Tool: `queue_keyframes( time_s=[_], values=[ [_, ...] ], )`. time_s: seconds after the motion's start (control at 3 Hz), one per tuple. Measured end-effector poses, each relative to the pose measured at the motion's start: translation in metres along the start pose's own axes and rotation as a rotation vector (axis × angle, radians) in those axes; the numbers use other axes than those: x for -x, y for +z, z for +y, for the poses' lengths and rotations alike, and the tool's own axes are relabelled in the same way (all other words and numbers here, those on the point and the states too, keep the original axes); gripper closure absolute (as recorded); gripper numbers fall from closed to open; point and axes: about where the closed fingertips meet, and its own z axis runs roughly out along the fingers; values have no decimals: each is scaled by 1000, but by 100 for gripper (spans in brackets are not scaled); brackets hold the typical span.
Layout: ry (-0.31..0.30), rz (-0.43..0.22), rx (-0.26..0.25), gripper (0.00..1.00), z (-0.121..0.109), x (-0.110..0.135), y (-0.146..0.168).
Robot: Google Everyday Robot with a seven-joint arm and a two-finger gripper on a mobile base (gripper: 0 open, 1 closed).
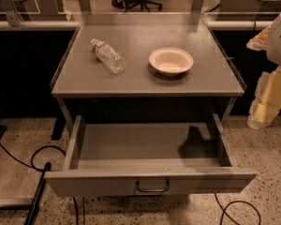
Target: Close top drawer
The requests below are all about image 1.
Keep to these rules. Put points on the black pole on floor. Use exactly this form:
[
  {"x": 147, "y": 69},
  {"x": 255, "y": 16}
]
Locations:
[{"x": 33, "y": 210}]

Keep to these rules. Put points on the white horizontal rail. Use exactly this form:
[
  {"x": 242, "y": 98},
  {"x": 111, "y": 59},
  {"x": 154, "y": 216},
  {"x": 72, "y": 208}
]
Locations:
[{"x": 59, "y": 25}]

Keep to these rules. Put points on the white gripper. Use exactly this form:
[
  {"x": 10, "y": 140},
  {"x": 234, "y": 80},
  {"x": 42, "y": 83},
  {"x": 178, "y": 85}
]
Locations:
[{"x": 267, "y": 99}]

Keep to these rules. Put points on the white paper bowl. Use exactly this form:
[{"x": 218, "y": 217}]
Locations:
[{"x": 171, "y": 61}]

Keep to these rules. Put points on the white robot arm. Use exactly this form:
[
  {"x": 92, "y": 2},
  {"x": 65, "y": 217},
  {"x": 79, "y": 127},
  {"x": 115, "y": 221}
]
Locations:
[{"x": 273, "y": 51}]

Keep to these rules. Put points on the grey top drawer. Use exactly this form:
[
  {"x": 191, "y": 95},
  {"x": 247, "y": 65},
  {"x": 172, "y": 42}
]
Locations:
[{"x": 148, "y": 160}]

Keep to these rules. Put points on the clear plastic water bottle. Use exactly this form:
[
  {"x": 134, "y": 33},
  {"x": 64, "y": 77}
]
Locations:
[{"x": 112, "y": 61}]

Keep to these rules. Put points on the grey drawer cabinet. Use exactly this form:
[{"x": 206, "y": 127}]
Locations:
[{"x": 135, "y": 36}]

